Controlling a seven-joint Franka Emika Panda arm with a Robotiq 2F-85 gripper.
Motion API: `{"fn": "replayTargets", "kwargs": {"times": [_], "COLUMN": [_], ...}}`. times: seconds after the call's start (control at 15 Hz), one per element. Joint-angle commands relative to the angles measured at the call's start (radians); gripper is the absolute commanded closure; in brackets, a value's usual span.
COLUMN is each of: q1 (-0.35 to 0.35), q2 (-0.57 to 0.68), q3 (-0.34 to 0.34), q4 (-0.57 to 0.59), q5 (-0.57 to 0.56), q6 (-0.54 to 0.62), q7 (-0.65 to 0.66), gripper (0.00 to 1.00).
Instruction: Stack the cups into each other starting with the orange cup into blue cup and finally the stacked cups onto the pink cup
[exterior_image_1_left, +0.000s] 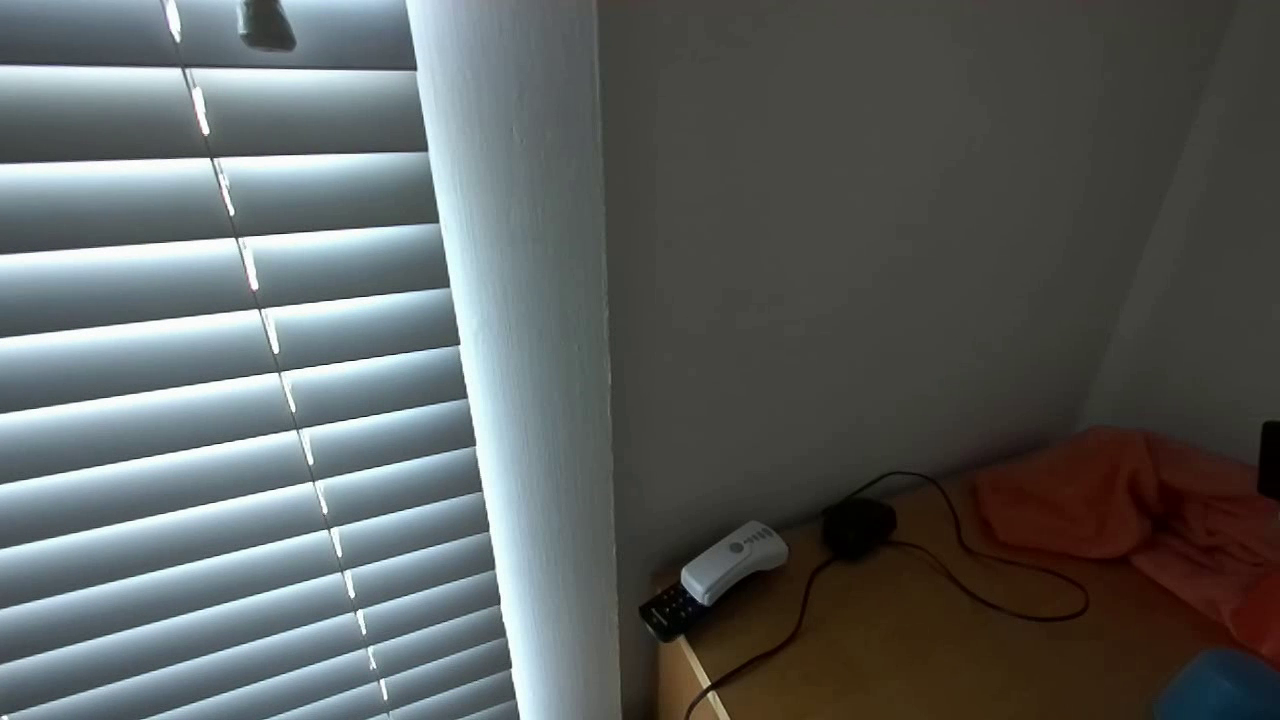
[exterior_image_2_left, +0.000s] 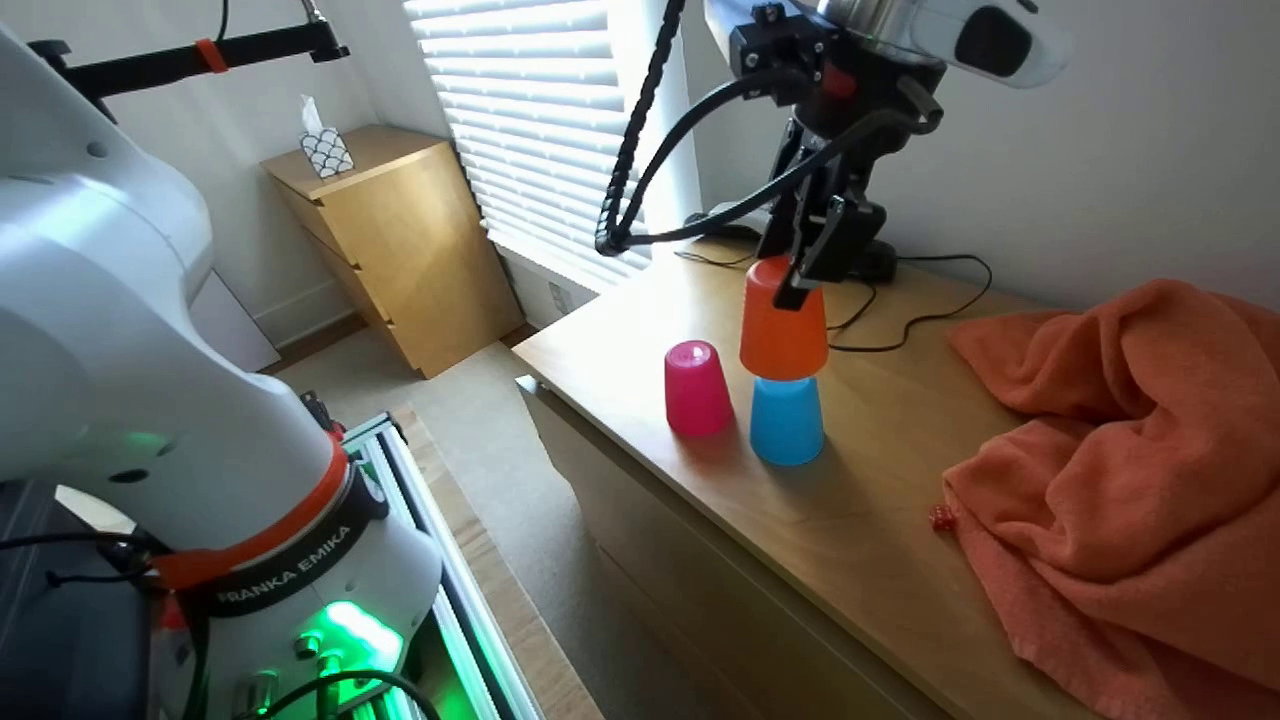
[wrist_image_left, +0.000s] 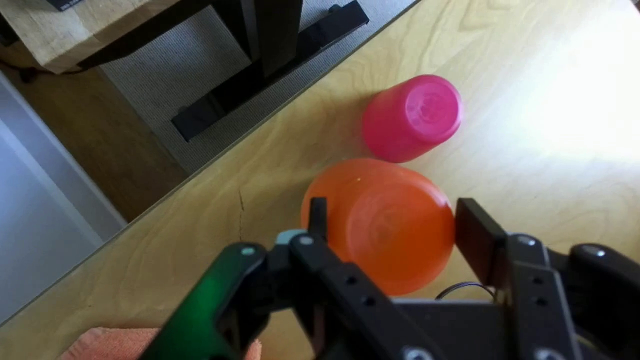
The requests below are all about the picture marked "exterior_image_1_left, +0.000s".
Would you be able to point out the black remote control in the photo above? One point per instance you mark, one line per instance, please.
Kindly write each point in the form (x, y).
(668, 610)

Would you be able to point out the white window blind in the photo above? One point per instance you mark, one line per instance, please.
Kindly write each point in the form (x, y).
(220, 400)

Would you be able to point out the orange cloth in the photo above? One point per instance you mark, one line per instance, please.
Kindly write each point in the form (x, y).
(1120, 495)

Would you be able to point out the white remote control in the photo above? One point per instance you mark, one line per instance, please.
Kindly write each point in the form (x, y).
(732, 562)

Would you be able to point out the black object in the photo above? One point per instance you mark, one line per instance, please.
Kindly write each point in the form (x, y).
(1270, 458)

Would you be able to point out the black power adapter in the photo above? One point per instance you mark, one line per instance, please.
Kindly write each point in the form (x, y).
(858, 524)

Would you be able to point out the blue cup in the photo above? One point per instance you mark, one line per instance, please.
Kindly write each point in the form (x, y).
(1220, 688)

